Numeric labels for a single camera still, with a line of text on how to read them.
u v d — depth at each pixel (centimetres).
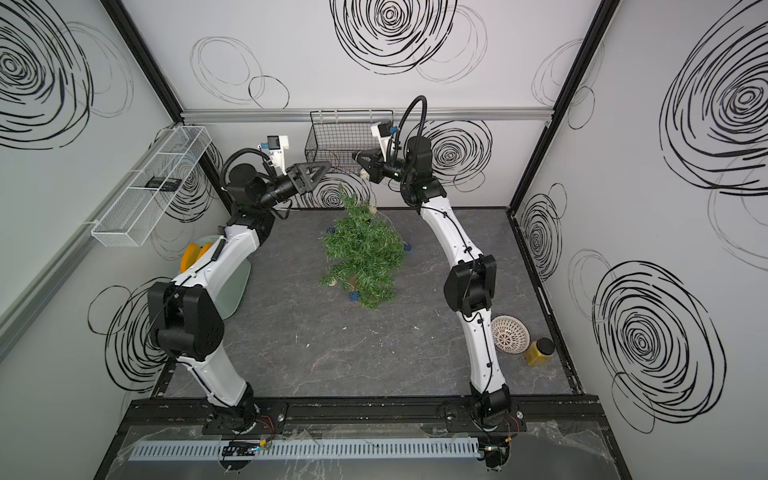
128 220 72
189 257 78
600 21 73
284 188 68
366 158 77
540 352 76
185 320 47
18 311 51
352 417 75
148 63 79
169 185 77
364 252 72
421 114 60
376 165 72
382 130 70
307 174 66
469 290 60
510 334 86
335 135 96
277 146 67
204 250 79
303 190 67
